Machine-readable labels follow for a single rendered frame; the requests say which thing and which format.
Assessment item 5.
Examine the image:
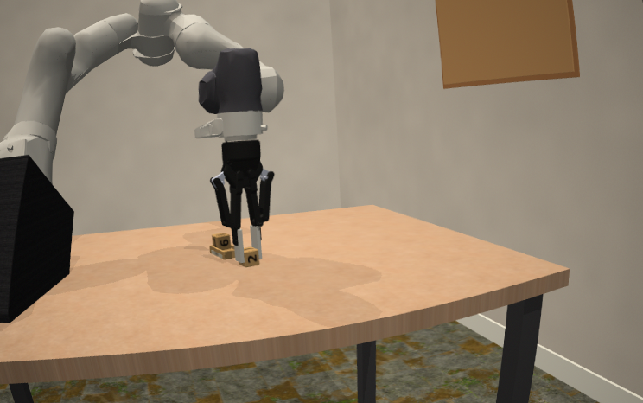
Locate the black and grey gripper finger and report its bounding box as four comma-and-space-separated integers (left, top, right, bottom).
210, 171, 245, 263
244, 169, 275, 259

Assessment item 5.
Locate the tan number cube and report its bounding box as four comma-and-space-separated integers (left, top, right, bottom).
212, 233, 231, 250
239, 247, 259, 267

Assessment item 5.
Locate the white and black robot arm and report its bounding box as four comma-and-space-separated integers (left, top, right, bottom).
0, 0, 284, 183

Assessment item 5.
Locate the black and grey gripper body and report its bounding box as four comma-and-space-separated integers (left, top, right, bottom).
221, 140, 263, 188

